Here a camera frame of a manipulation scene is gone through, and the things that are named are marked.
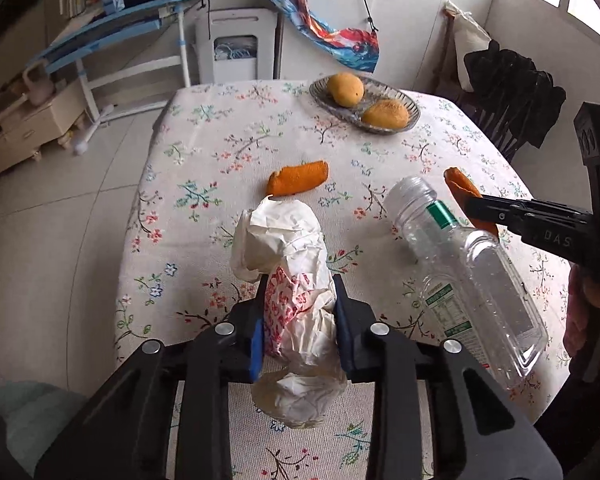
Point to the person's right forearm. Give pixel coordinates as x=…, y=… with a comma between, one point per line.
x=580, y=420

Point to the white plastic stool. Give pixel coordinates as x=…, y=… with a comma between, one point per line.
x=235, y=20

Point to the white wall cabinet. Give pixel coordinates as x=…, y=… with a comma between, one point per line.
x=420, y=10

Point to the pink kettlebell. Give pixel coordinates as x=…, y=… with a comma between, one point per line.
x=40, y=91

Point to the clear plastic bottle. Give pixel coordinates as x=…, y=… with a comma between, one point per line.
x=485, y=280

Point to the orange peel piece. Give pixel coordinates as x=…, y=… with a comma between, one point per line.
x=460, y=185
x=300, y=179

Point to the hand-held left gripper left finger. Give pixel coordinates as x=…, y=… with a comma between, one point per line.
x=256, y=355

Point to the person's right hand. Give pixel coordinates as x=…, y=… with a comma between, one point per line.
x=576, y=315

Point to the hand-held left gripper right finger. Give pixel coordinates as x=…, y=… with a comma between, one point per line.
x=341, y=340

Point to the cream television cabinet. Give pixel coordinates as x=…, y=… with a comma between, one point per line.
x=30, y=130

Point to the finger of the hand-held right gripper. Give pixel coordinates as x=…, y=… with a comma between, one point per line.
x=495, y=210

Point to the colourful hanging bag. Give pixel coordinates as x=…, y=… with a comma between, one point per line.
x=330, y=40

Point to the blue study desk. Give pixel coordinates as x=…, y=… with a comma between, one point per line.
x=105, y=25

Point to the dark wooden chair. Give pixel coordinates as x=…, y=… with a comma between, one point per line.
x=500, y=141

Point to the cream canvas bag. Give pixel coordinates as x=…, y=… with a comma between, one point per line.
x=467, y=35

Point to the glass fruit dish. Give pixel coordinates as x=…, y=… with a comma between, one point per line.
x=318, y=91

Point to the oval speckled yellow fruit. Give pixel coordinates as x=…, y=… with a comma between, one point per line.
x=385, y=115

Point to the teal seat cushion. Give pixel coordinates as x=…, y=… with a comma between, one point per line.
x=35, y=410

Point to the white red-printed paper wrapper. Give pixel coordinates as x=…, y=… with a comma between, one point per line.
x=285, y=240

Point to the black jacket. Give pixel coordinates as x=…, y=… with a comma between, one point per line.
x=515, y=80

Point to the floral tablecloth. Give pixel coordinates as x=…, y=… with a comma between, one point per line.
x=220, y=150

